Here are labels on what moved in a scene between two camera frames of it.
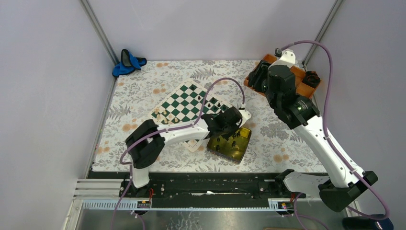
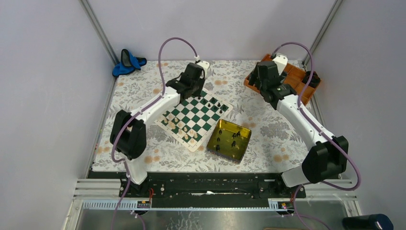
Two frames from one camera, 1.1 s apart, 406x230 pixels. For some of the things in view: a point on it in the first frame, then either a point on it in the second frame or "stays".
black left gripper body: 227,130 → 196,86
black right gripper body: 259,81 stays
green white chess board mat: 183,107 stays
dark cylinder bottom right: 363,222 stays
